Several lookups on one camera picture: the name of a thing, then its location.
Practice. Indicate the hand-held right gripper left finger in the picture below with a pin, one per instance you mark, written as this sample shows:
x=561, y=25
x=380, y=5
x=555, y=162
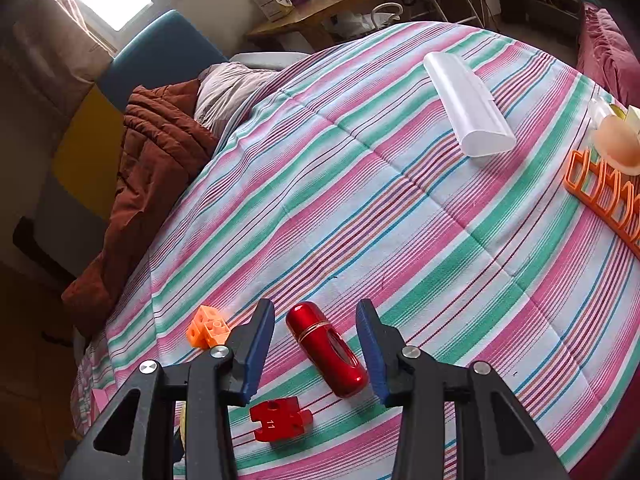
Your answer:
x=257, y=355

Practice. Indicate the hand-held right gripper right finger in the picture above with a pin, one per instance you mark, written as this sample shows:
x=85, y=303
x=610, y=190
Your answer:
x=372, y=355

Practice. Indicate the red metallic capsule case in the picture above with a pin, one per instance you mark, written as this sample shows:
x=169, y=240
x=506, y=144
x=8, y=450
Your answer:
x=325, y=350

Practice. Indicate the orange building blocks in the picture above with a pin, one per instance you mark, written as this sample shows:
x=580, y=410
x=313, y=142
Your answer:
x=207, y=330

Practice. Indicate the red puzzle piece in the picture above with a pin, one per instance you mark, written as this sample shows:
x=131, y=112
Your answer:
x=275, y=420

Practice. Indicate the striped bed sheet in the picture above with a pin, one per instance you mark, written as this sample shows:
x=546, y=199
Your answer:
x=350, y=185

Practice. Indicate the brown quilt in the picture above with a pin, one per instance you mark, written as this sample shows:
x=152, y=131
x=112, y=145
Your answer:
x=155, y=170

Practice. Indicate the white translucent long case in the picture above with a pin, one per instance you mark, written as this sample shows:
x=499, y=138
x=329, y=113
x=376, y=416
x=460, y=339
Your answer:
x=470, y=110

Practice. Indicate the orange plastic rack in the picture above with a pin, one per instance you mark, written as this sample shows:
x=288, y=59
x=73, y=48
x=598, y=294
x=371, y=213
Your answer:
x=570, y=172

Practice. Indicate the blue yellow grey headboard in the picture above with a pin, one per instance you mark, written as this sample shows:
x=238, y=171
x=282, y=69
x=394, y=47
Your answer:
x=160, y=50

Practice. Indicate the peach egg-shaped sponge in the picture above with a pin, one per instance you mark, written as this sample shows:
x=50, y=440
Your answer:
x=617, y=142

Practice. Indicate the clear small bottle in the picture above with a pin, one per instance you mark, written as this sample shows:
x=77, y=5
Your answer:
x=599, y=112

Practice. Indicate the white plastic bag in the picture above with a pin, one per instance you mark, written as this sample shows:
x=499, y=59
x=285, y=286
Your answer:
x=365, y=20

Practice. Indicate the wooden side table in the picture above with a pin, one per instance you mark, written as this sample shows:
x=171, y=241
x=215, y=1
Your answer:
x=340, y=2

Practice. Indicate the beige curtain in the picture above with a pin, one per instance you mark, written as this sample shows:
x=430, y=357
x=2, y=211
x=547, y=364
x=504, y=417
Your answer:
x=60, y=40

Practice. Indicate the red bed skirt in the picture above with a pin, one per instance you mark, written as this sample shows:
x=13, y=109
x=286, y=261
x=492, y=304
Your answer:
x=607, y=45

